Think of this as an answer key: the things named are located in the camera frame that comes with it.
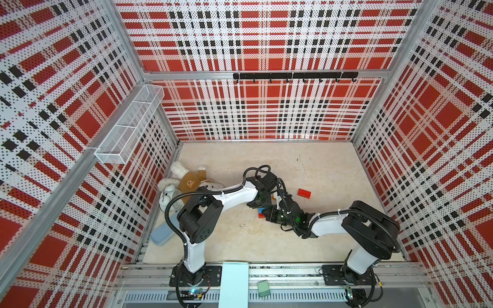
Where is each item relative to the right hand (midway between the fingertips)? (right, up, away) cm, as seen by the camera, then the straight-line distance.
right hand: (263, 211), depth 88 cm
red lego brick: (-1, -2, +1) cm, 3 cm away
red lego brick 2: (+22, +6, +11) cm, 25 cm away
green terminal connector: (-1, -24, -18) cm, 30 cm away
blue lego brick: (-2, 0, +1) cm, 2 cm away
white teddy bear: (-37, +13, +6) cm, 39 cm away
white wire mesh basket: (-71, +33, +7) cm, 79 cm away
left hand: (+1, +3, +3) cm, 5 cm away
